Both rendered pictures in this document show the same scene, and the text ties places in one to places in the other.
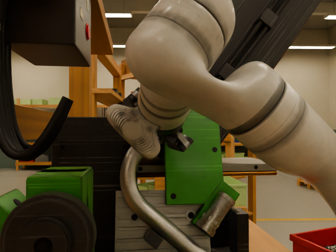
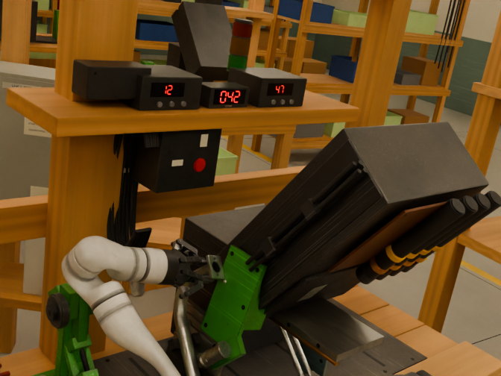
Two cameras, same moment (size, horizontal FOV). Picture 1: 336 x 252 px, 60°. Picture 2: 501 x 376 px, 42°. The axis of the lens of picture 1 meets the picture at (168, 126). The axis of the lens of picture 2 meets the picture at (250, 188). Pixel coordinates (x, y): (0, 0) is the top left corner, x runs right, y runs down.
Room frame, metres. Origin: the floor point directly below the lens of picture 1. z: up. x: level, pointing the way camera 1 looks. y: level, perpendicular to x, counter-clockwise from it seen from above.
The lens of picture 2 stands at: (-0.20, -1.10, 1.87)
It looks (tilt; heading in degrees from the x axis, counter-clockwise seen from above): 19 degrees down; 53
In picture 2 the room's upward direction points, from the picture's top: 9 degrees clockwise
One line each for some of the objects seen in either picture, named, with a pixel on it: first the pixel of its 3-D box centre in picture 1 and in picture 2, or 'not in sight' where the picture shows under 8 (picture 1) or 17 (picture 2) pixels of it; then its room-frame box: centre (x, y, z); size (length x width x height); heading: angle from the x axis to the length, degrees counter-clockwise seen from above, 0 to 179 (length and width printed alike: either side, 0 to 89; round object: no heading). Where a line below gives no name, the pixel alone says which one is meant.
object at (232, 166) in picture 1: (192, 166); (298, 309); (0.77, -0.07, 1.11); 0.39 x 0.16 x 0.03; 97
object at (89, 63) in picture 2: not in sight; (112, 80); (0.37, 0.21, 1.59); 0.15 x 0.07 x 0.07; 7
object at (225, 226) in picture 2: (102, 183); (241, 280); (0.77, 0.17, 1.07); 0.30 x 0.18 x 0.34; 7
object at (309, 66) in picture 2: not in sight; (287, 61); (6.98, 7.98, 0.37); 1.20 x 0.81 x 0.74; 3
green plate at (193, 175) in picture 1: (189, 149); (243, 295); (0.62, -0.05, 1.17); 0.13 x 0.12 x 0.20; 7
